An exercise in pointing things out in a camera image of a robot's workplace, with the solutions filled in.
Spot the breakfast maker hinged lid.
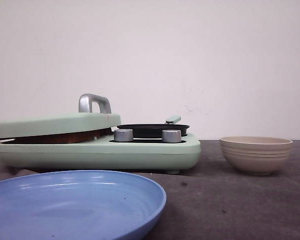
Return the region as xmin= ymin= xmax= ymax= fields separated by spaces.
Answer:
xmin=0 ymin=93 xmax=121 ymax=140

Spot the toast bread slice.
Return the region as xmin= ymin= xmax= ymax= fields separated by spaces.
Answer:
xmin=12 ymin=127 xmax=112 ymax=144

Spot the beige ribbed bowl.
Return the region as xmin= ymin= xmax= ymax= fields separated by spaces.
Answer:
xmin=219 ymin=136 xmax=293 ymax=175

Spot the mint green breakfast maker base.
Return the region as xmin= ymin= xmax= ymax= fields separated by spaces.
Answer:
xmin=0 ymin=133 xmax=201 ymax=172

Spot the right silver control knob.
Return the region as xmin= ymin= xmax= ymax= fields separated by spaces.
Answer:
xmin=161 ymin=129 xmax=182 ymax=143

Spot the silver control knob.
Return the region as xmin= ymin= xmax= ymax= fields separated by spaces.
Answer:
xmin=113 ymin=129 xmax=134 ymax=143
xmin=161 ymin=129 xmax=182 ymax=143

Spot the left silver control knob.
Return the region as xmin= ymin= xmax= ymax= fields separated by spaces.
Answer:
xmin=113 ymin=129 xmax=134 ymax=143

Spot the blue plate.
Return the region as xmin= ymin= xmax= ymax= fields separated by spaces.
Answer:
xmin=0 ymin=170 xmax=167 ymax=240

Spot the black frying pan green handle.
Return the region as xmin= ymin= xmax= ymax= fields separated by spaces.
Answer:
xmin=116 ymin=115 xmax=190 ymax=139

